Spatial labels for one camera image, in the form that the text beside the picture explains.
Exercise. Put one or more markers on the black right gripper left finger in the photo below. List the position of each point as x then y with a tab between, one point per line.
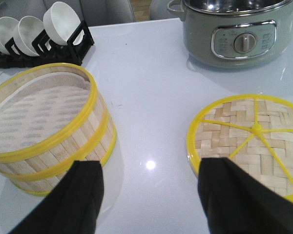
72	207

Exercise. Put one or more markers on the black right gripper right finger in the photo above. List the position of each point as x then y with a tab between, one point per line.
236	203

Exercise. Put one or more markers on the woven bamboo steamer lid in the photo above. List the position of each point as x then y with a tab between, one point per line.
252	130

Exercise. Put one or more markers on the bamboo steamer tray yellow rims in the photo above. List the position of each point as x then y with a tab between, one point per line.
90	116

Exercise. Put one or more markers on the bamboo steamer base tray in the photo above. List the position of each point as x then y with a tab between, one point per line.
51	166

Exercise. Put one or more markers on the white liner in moved tray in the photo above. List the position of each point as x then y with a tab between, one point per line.
40	108

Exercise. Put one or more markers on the black dish rack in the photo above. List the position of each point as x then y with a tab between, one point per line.
48	51

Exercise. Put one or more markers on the green electric cooking pot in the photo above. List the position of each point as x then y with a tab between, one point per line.
235	33

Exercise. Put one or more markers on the white bowl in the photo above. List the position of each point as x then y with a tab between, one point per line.
27	29
7	25
60	22

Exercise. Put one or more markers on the white bowl far right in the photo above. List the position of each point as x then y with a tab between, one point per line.
60	22

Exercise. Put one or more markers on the grey armchair left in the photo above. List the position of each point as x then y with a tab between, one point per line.
106	12

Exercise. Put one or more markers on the grey armchair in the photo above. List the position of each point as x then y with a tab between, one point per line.
158	10
106	12

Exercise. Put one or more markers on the grey armchair right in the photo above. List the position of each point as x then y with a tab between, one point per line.
158	10

